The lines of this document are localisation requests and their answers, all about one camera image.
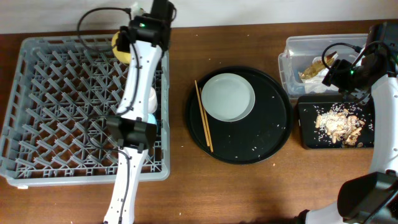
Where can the grey dishwasher rack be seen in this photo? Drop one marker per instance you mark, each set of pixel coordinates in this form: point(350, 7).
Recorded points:
point(54, 130)

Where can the blue cup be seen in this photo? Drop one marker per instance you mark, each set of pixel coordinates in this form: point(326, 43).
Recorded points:
point(153, 124)

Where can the pink cup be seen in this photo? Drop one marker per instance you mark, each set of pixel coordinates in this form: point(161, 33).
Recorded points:
point(152, 103)

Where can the white tissue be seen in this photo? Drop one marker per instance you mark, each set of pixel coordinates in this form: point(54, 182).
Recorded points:
point(314, 84)

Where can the food scraps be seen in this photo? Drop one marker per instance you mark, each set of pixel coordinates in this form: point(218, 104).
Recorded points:
point(343, 125)

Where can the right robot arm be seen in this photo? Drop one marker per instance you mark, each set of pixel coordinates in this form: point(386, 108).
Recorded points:
point(371, 198)

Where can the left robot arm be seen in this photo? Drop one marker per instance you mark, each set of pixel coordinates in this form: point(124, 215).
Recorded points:
point(146, 39)

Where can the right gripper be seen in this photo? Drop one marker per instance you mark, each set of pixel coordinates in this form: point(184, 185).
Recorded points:
point(333, 78)

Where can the wooden chopstick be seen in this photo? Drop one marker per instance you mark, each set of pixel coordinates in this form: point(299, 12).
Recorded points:
point(201, 114)
point(207, 127)

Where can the black rectangular tray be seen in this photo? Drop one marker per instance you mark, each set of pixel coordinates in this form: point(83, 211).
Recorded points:
point(306, 115)

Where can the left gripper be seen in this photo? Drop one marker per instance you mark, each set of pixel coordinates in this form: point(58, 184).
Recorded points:
point(125, 44)

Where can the clear plastic bin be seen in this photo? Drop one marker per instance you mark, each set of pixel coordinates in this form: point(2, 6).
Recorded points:
point(299, 54)

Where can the yellow bowl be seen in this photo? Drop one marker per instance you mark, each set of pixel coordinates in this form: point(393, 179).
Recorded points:
point(124, 57)

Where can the grey plate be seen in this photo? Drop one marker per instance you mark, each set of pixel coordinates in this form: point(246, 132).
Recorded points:
point(228, 97)

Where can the round black tray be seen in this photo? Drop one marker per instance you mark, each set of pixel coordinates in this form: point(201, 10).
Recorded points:
point(256, 137)

